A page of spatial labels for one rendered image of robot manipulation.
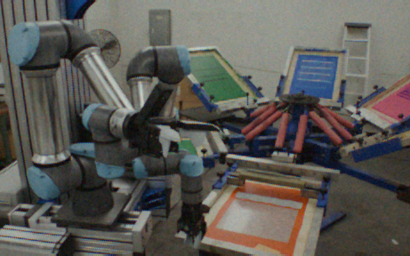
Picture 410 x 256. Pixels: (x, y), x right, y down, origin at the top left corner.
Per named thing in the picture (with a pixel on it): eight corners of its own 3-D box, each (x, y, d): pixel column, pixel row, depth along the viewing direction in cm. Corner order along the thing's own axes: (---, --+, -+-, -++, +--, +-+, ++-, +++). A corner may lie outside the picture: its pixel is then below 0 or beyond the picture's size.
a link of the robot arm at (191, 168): (199, 152, 127) (206, 162, 120) (199, 181, 131) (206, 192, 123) (176, 155, 125) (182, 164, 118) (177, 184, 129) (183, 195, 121)
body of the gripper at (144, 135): (181, 153, 88) (143, 143, 94) (183, 117, 86) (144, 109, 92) (160, 159, 81) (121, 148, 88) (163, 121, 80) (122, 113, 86)
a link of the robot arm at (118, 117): (132, 107, 94) (108, 109, 88) (145, 109, 92) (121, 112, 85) (131, 135, 96) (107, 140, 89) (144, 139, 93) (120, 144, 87)
